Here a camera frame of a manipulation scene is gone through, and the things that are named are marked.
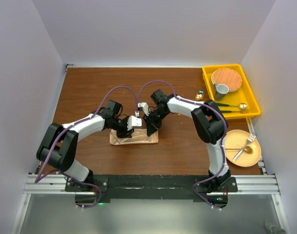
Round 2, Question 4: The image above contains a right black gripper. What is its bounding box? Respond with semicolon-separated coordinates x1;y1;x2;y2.
143;109;169;137

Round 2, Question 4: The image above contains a peach satin napkin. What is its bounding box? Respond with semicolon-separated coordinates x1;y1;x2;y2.
109;129;159;146

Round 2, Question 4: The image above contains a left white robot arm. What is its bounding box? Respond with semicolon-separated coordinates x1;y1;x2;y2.
36;100;141;191

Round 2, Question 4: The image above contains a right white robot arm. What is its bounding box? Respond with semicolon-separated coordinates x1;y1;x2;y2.
138;89;231;192

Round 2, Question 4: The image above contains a gold spoon on table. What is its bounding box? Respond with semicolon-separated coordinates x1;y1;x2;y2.
195;94;204;101

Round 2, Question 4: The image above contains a grey white cup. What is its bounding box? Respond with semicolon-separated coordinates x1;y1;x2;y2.
214;84;229;100

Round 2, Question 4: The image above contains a yellow plastic tray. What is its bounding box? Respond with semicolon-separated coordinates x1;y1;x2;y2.
202;64;261;119

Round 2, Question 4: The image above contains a beige round plate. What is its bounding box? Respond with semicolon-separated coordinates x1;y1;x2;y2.
224;130;261;167

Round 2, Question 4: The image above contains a woven orange round plate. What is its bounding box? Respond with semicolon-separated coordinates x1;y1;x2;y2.
211;68;242;92

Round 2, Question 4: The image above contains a gold black spoon in tray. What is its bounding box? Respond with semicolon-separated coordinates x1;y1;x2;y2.
217;103;248;110

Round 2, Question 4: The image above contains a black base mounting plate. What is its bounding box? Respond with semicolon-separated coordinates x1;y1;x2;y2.
65;175;238;208

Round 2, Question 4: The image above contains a gold spoon on plate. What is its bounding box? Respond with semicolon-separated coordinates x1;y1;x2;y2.
225;146;253;154

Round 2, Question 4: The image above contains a silver fork on plate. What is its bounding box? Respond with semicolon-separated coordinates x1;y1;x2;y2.
232;132;257;161

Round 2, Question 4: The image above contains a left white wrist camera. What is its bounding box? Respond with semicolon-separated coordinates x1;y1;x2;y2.
127;111;142;130

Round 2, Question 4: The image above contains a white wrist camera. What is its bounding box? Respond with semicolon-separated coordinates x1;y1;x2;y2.
127;111;142;130
138;102;150;116

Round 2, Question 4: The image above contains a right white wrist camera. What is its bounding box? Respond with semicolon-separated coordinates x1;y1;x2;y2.
138;102;150;116

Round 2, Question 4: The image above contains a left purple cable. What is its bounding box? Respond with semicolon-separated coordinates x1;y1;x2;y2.
34;85;140;209

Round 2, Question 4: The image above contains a purple cable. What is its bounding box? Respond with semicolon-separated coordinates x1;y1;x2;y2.
138;80;229;212
34;85;140;209

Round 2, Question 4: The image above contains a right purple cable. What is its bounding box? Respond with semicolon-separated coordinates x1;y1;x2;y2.
138;80;229;212

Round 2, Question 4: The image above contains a black handled utensil in tray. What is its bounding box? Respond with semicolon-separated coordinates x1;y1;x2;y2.
220;110;245;114

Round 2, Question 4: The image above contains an aluminium rail frame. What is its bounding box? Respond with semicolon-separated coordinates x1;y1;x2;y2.
12;115;288;234

